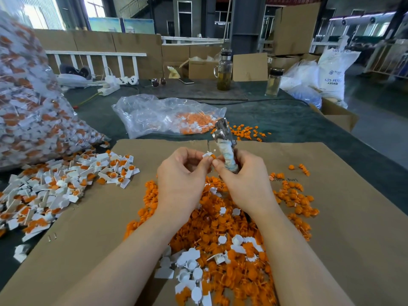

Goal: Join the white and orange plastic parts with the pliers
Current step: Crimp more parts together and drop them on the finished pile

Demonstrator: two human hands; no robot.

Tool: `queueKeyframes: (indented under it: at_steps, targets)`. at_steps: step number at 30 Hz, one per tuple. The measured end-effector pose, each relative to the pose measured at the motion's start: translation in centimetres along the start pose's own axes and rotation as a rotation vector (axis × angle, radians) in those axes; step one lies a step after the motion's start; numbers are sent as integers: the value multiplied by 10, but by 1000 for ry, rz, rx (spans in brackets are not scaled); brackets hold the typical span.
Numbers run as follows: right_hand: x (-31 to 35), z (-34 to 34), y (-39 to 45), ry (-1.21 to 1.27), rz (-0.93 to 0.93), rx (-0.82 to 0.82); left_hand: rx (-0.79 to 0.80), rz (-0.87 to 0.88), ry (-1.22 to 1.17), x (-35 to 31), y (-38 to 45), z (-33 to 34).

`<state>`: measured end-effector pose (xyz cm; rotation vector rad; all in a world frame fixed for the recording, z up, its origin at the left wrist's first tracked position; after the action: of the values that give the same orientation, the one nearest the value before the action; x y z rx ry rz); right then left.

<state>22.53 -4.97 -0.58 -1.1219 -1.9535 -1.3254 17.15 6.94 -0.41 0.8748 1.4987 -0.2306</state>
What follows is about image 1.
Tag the person's left hand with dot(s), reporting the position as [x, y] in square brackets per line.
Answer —
[182, 185]

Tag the person's right hand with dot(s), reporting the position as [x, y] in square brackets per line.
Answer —
[248, 185]

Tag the orange white plastic piece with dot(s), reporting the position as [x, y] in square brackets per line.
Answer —
[131, 170]

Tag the pile of orange and white parts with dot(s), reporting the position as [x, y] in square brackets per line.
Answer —
[223, 251]

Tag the pile of assembled white-orange parts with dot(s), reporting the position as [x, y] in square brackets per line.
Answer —
[41, 193]

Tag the person's left forearm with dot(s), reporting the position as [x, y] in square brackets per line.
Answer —
[115, 271]

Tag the scatter of orange offcuts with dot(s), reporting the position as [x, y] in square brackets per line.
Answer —
[250, 132]

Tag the small clear plastic bag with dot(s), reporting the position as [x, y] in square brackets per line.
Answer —
[148, 115]

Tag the black phone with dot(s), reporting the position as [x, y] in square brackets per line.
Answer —
[187, 81]

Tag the glass bottle with black lid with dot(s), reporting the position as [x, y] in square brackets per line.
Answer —
[273, 81]

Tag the open brown cardboard box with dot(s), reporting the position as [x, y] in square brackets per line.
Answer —
[334, 114]

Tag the clear blue plastic bag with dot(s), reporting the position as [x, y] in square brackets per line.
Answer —
[301, 84]

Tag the open cardboard box with paper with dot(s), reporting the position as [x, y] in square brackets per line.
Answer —
[199, 68]

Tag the glass tea jar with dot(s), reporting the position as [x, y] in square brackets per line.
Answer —
[224, 70]

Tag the flat brown cardboard panel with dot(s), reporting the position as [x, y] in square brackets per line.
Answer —
[250, 67]

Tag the white power strip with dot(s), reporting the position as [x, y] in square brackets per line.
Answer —
[109, 88]

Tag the brown cardboard sheet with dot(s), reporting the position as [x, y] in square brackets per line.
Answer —
[375, 225]
[70, 239]

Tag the white woven sack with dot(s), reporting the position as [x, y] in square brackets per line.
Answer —
[337, 73]

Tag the row of upright cardboard sheets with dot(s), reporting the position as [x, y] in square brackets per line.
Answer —
[145, 45]

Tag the white oval plastic device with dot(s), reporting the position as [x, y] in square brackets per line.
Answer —
[72, 80]

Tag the large clear bag of seals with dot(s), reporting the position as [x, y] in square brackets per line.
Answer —
[37, 118]

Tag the dark steel pillar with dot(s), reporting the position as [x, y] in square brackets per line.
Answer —
[248, 24]

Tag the tall brown cardboard box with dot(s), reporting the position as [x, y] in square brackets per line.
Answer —
[296, 28]

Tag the white metal rack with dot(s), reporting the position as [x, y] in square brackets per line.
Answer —
[391, 57]

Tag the white railing frame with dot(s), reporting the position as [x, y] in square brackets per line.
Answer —
[95, 54]

